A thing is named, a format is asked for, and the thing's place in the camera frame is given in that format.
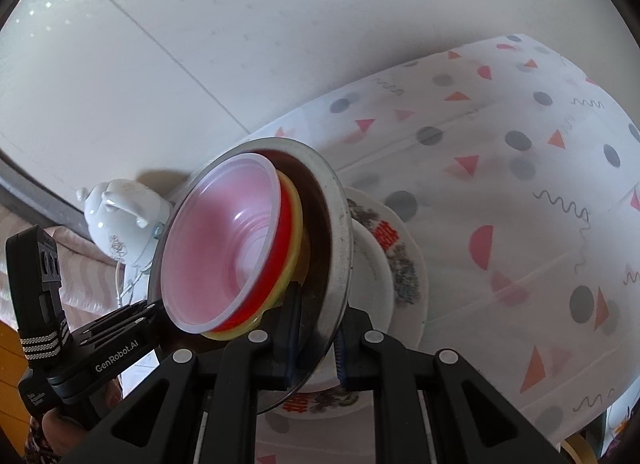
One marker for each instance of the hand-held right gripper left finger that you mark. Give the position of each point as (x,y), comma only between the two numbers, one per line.
(292,344)

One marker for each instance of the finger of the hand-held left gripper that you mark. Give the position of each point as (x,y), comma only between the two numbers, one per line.
(145,319)

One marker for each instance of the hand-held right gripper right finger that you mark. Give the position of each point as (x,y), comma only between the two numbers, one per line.
(341,354)

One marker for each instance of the white rose print plate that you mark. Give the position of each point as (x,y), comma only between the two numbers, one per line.
(372,274)

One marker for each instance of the red plastic bowl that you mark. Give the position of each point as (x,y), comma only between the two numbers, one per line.
(215,244)

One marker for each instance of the stainless steel bowl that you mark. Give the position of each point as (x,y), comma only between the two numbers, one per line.
(325,244)

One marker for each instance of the yellow plastic bowl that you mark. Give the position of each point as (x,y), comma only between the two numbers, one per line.
(295,234)

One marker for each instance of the white dragon pattern plate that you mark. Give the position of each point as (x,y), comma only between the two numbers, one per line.
(405,264)

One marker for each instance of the person's left hand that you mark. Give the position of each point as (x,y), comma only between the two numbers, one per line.
(57,436)

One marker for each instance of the pink striped blanket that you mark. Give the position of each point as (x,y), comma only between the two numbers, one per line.
(85,284)

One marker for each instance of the white ceramic electric kettle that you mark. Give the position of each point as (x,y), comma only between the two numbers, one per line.
(125,219)

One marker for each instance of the patterned white tablecloth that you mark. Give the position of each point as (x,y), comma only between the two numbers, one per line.
(500,194)

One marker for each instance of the beige tape roll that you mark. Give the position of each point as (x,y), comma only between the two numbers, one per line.
(580,451)

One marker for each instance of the grey bed frame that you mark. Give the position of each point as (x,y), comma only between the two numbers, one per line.
(40,189)

